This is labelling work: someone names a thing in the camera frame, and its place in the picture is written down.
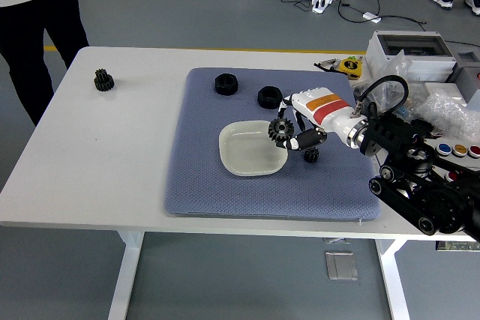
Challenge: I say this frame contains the white electrical enclosure box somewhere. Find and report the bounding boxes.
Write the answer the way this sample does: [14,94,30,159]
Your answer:
[364,29,458,83]

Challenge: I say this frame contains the large black gear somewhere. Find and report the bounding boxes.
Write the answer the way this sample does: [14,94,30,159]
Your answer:
[268,117,294,145]

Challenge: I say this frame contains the white button control box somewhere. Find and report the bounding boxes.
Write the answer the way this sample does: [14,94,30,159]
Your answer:
[430,136,480,186]

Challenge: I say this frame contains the black labelled control box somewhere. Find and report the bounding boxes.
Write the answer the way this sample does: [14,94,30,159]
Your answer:
[434,240,480,252]

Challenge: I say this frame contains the white power strip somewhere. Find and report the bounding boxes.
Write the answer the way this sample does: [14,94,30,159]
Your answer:
[310,0,334,13]

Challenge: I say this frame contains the metal pliers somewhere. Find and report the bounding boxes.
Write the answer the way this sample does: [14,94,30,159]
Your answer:
[313,58,341,73]

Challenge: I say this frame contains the yellow tape measure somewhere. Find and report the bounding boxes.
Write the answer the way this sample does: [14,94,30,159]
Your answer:
[334,56,363,80]

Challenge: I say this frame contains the metal floor plate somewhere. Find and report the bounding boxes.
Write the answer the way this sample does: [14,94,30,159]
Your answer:
[324,251,358,281]

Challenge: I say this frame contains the white square dish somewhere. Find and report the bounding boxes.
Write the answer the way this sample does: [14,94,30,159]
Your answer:
[218,119,290,178]

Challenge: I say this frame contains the medium black hex nut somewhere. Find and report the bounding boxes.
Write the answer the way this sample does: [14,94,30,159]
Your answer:
[256,85,283,109]

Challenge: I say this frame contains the black double gear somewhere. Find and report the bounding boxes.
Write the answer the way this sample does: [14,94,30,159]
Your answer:
[93,68,115,92]

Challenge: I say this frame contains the large black hex nut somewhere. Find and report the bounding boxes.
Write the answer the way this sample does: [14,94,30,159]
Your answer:
[214,73,238,95]

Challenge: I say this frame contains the white flat box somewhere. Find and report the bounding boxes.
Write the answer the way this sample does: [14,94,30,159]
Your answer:
[423,80,468,106]

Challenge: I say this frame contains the bubble wrap bag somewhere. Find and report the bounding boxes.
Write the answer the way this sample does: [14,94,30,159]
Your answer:
[414,91,480,145]

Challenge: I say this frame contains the blue-grey textured mat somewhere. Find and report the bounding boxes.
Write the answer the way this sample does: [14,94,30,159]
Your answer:
[162,67,382,223]

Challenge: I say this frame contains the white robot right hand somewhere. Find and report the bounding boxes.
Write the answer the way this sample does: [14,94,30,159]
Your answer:
[275,87,364,151]

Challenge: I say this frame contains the white table leg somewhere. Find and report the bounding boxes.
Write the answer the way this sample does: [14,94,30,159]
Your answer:
[374,238,412,320]
[107,230,146,320]

